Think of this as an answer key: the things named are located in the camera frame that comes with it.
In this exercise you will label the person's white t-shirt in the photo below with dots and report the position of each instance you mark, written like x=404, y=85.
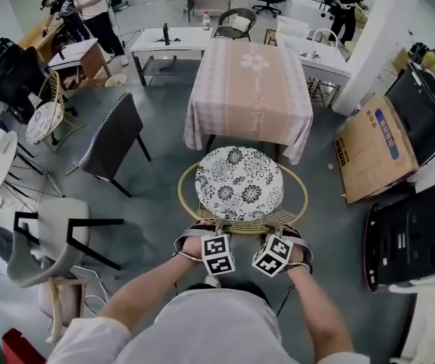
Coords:
x=210, y=332

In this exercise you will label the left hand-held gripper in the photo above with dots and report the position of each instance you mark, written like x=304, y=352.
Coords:
x=217, y=254

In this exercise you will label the small wooden table white top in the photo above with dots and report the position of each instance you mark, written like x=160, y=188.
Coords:
x=77, y=51

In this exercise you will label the white and black armchair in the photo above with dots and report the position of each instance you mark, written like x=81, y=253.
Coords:
x=60, y=222

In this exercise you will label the white slatted basket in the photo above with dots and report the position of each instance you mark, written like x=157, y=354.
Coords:
x=292, y=28

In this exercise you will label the cardboard box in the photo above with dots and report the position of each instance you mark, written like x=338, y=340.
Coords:
x=373, y=150

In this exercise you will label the table with pink tablecloth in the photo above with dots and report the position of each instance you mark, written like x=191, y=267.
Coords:
x=248, y=89

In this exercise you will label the light wooden desk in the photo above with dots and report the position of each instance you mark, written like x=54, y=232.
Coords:
x=39, y=36

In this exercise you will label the wooden rack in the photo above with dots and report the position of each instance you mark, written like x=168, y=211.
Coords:
x=271, y=36

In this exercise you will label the rattan chair with floral cushion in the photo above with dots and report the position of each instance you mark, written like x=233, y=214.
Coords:
x=187, y=203

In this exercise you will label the white desk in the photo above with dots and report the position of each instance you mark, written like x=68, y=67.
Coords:
x=181, y=36

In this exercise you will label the person's left hand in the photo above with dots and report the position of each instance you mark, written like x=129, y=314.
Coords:
x=193, y=246

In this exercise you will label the floral round seat cushion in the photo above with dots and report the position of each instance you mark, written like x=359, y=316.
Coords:
x=240, y=182
x=43, y=121

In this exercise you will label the person's white shoe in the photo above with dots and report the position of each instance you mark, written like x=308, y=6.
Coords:
x=211, y=282

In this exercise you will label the white cabinet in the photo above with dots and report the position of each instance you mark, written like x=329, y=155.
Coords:
x=304, y=10

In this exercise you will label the small white box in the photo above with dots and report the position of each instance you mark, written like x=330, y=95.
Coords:
x=0, y=139

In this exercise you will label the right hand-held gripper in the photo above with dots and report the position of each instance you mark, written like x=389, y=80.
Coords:
x=272, y=256

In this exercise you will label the white curved faucet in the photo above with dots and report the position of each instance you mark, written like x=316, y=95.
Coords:
x=325, y=32

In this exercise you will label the black monitor stand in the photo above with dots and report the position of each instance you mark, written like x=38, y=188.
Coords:
x=166, y=34

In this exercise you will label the plastic bottle red cap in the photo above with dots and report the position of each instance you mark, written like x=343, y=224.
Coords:
x=206, y=21

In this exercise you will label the white pillow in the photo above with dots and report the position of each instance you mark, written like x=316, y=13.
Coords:
x=241, y=22

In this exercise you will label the dark grey upholstered chair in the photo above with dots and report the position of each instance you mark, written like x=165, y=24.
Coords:
x=111, y=139

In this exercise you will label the person's left forearm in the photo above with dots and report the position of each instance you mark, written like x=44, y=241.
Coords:
x=145, y=290

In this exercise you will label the white sink counter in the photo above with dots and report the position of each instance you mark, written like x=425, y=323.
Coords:
x=327, y=66

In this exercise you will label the person's black trousers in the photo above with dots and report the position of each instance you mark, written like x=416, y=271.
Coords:
x=240, y=288

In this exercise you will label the red box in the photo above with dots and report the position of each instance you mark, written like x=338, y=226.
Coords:
x=20, y=349

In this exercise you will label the black appliance with red rim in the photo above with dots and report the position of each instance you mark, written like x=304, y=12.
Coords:
x=410, y=233

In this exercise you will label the dark wicker chair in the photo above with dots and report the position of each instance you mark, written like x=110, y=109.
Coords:
x=227, y=32

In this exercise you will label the person's right hand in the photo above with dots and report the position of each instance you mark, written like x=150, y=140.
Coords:
x=297, y=257

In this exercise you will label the black television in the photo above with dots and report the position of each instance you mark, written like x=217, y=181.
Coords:
x=422, y=112

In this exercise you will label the person's right forearm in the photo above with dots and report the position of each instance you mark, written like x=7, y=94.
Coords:
x=316, y=305

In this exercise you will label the white bucket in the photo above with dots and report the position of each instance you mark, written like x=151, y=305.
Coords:
x=115, y=80

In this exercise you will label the wooden chair brown seat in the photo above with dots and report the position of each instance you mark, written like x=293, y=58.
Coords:
x=64, y=302

